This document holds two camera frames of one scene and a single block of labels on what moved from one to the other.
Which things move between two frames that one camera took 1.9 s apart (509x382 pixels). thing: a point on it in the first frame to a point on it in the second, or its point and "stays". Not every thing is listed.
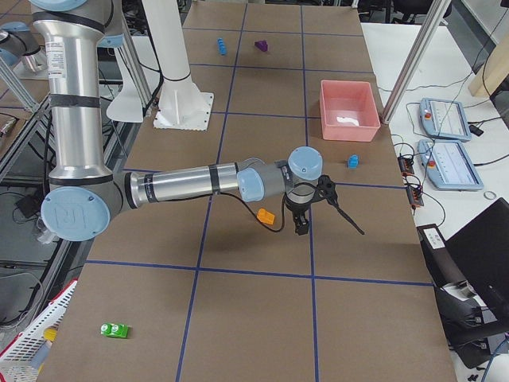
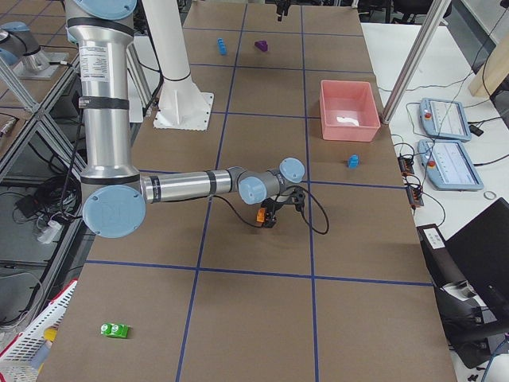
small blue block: x=353 y=161 stays
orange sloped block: x=265 y=216 stays
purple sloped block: x=262 y=44 stays
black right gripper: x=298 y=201 to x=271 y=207
